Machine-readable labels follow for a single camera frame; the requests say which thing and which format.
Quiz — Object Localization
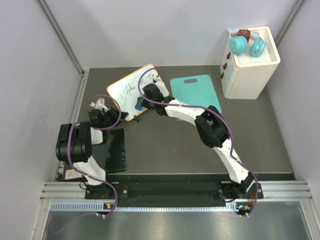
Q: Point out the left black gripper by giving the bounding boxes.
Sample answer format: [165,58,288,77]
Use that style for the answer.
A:
[101,106,128,130]

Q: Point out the blue heart eraser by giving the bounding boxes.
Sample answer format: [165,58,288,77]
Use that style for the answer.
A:
[135,103,143,111]

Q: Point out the yellow framed whiteboard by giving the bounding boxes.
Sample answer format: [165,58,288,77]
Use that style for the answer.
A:
[106,63,170,121]

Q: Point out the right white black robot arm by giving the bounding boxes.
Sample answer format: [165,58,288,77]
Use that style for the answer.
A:
[136,83,255,200]

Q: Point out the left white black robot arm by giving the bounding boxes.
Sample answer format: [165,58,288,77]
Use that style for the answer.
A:
[55,107,128,199]

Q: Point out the black whiteboard foot near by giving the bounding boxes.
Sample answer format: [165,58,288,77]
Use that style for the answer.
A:
[133,115,139,123]

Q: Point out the black glossy mat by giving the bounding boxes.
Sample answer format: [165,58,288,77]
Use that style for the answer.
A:
[64,127,127,176]

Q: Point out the teal cutting board mat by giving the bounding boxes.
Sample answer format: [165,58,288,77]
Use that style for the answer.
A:
[170,74,222,113]

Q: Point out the small label card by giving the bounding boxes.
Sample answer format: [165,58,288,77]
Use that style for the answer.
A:
[64,169,83,180]

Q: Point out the white drawer cabinet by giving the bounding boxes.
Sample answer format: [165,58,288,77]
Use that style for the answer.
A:
[220,26,281,100]

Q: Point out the teal cat ear headphones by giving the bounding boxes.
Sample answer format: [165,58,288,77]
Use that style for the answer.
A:
[227,28,267,57]

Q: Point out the brown toy cube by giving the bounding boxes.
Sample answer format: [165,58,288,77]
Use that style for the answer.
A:
[237,28,251,41]

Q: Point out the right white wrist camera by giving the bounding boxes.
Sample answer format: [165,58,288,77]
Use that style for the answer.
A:
[152,77,163,84]

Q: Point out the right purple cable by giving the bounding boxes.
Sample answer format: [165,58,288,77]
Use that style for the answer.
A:
[137,68,259,217]

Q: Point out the purple cable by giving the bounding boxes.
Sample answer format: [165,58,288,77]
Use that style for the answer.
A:
[137,68,259,217]
[67,94,122,216]

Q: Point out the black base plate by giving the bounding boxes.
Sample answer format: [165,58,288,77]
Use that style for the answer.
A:
[84,181,262,202]

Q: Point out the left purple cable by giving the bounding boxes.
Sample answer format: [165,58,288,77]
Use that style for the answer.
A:
[67,94,122,216]

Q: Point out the grey slotted cable duct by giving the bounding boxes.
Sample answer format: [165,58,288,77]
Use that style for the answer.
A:
[50,201,250,213]

